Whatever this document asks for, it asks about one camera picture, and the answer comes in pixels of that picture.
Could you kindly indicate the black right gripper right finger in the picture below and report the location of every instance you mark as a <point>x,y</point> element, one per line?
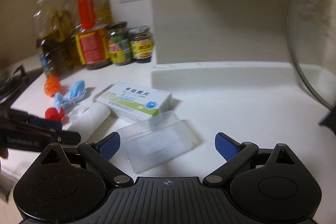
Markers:
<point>238,158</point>

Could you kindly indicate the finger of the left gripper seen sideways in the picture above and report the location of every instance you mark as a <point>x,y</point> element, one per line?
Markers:
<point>55,130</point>

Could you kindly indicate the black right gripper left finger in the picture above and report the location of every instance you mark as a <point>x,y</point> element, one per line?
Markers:
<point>98,156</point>

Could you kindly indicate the clear plastic box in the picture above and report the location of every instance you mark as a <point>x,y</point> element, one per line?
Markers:
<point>155,141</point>

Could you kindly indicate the red plastic bottle cap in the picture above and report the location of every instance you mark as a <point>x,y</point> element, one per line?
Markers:
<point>55,114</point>

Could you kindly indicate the black gas stove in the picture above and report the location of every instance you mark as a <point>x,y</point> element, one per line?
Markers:
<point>14,85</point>

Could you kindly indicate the crumpled blue face mask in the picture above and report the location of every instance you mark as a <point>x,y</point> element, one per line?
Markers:
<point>77,93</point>

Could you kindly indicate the orange mesh scrubber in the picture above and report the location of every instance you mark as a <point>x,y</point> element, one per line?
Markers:
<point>52,86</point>

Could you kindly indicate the white green medicine box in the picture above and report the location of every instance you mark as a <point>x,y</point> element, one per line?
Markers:
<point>134,103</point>

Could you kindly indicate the dark oil bottle blue label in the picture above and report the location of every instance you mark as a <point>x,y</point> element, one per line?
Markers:
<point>51,44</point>

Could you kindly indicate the green label sauce jar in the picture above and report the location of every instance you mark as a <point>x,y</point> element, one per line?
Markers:
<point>118,43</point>

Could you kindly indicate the yellow oil bottle behind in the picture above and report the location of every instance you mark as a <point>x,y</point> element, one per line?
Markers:
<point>68,19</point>

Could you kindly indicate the yellow label sauce jar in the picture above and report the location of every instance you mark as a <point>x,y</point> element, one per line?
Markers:
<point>142,43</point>

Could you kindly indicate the glass pot lid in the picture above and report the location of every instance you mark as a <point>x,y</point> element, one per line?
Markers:
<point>310,35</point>

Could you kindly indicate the oil bottle red handle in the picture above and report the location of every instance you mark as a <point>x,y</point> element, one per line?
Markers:
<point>91,34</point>

